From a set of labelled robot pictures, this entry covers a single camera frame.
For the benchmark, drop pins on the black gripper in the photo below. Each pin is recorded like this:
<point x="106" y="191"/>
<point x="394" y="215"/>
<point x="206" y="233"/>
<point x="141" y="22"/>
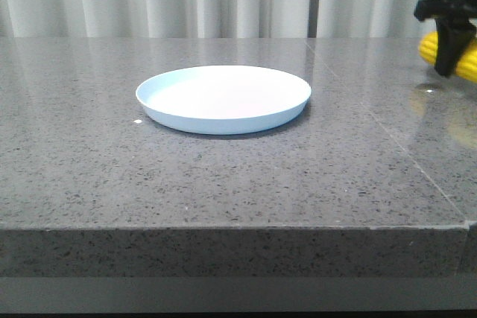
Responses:
<point x="455" y="33"/>

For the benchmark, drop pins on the yellow corn cob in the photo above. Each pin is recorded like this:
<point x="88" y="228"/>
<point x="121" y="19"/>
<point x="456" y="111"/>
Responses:
<point x="466" y="67"/>

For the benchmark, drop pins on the light blue round plate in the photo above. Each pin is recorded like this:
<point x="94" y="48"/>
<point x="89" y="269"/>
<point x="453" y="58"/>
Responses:
<point x="223" y="100"/>

